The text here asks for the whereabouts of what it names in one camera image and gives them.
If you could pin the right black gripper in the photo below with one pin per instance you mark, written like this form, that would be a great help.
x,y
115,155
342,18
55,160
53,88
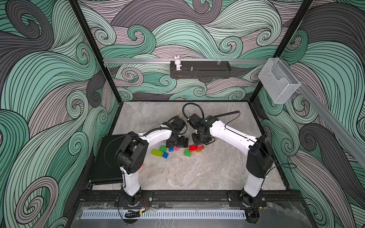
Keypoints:
x,y
197,142

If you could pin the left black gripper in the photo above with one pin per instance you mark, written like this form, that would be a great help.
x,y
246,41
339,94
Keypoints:
x,y
182,144

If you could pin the long red lego brick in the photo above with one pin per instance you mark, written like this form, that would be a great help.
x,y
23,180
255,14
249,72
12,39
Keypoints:
x,y
196,148

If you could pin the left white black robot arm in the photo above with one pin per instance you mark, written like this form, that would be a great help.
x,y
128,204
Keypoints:
x,y
132,151

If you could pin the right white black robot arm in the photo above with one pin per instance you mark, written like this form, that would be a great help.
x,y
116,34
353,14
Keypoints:
x,y
258,150

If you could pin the green lego brick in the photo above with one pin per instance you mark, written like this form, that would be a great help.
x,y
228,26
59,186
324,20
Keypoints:
x,y
163,148
187,153

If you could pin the green lego brick right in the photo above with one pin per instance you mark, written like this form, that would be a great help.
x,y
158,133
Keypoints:
x,y
187,153

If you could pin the lime long lego brick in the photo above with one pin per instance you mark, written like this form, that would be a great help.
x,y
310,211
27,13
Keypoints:
x,y
157,153

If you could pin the black box on table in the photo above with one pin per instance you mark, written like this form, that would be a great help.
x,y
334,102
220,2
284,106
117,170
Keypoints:
x,y
107,169

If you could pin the white pink bunny figurine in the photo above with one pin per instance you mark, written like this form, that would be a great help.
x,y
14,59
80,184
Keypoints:
x,y
177,63

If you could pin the black wall shelf tray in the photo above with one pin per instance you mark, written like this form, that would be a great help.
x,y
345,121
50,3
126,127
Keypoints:
x,y
201,70

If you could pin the clear plastic wall bin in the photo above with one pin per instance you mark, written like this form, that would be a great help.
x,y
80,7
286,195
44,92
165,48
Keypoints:
x,y
279,80

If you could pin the aluminium rail back wall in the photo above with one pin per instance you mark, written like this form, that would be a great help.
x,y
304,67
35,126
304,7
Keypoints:
x,y
167,61

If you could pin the aluminium rail wall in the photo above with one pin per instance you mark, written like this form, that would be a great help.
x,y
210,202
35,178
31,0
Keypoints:
x,y
167,61
340,104

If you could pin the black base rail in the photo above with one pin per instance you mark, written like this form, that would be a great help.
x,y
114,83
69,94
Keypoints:
x,y
155,198

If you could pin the white slotted cable duct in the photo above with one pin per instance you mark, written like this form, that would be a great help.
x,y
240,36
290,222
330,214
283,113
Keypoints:
x,y
166,214

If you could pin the aluminium rail right wall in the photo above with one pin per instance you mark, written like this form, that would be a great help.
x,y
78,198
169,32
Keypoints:
x,y
340,104

